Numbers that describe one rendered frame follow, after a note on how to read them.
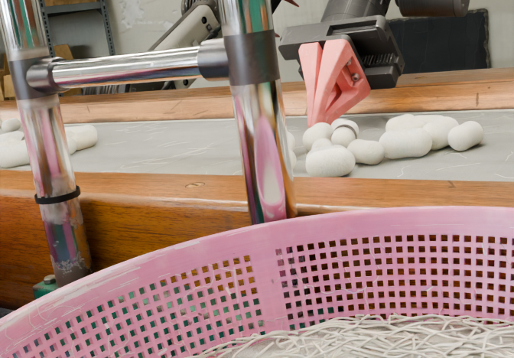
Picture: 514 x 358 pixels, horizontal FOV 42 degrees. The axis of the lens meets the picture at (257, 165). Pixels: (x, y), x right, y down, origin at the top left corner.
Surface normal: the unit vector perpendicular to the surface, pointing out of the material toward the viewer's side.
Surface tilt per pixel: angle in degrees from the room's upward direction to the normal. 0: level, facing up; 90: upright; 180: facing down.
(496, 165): 0
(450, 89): 45
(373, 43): 129
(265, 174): 90
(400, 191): 0
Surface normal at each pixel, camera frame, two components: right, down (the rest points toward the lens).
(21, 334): 0.79, -0.25
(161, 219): -0.53, 0.26
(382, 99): -0.47, -0.50
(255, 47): 0.22, 0.19
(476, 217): -0.52, 0.00
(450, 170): -0.14, -0.96
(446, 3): -0.35, 0.75
